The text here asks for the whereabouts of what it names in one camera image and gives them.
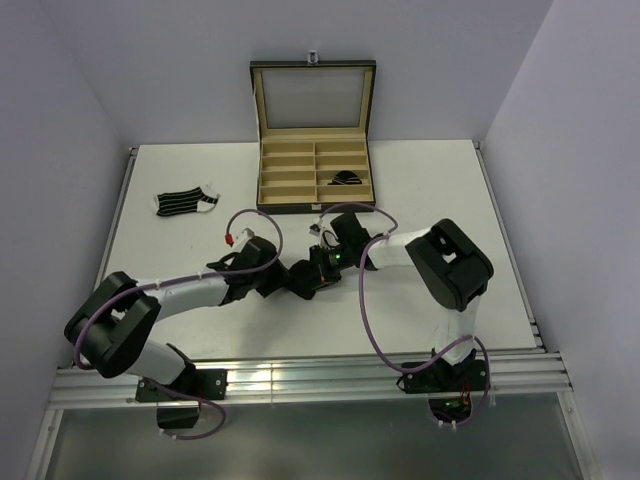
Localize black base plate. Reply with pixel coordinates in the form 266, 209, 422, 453
396, 355, 489, 394
135, 369, 228, 403

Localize striped sock with white toe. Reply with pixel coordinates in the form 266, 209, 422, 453
153, 185, 220, 218

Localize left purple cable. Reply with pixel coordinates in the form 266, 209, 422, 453
73, 208, 284, 442

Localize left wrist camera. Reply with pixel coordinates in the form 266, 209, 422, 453
224, 228, 255, 252

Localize aluminium rail frame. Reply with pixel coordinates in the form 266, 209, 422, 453
47, 142, 574, 409

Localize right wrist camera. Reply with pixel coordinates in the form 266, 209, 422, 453
309, 213, 371, 248

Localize black sock thin white stripes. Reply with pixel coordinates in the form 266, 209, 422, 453
328, 170, 362, 186

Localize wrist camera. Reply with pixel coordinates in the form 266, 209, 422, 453
309, 213, 371, 248
224, 228, 255, 252

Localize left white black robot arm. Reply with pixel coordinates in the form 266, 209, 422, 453
64, 237, 289, 399

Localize plain black sock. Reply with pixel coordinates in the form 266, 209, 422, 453
287, 260, 322, 300

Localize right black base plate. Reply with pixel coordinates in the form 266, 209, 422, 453
396, 355, 489, 394

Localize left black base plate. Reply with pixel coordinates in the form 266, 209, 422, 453
135, 369, 228, 403

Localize black compartment box beige lining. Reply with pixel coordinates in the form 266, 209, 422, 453
249, 60, 377, 215

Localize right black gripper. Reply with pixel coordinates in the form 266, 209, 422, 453
301, 244, 354, 295

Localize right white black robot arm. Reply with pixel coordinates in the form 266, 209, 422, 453
296, 213, 494, 390

